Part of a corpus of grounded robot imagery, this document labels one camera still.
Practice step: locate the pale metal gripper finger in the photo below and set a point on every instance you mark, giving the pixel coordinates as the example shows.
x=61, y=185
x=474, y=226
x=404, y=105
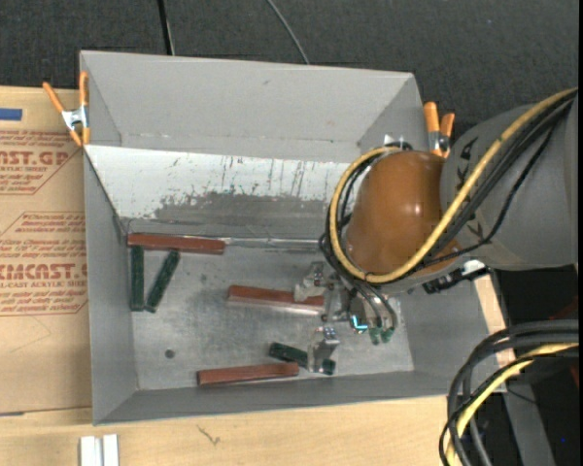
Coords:
x=320, y=350
x=307, y=289

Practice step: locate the dark green flat block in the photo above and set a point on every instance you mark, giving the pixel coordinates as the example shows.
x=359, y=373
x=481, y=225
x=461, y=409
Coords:
x=287, y=352
x=137, y=279
x=161, y=282

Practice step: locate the red-brown flat block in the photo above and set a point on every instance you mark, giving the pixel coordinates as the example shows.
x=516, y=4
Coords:
x=175, y=243
x=248, y=374
x=267, y=295

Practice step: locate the grey metal bin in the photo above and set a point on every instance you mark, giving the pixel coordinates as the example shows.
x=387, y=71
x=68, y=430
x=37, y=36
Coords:
x=233, y=328

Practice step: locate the brown cardboard board red print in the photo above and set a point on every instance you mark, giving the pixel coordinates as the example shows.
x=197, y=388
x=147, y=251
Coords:
x=34, y=241

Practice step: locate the black cylinder on white bracket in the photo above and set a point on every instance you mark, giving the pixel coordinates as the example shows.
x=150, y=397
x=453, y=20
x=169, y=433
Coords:
x=448, y=281

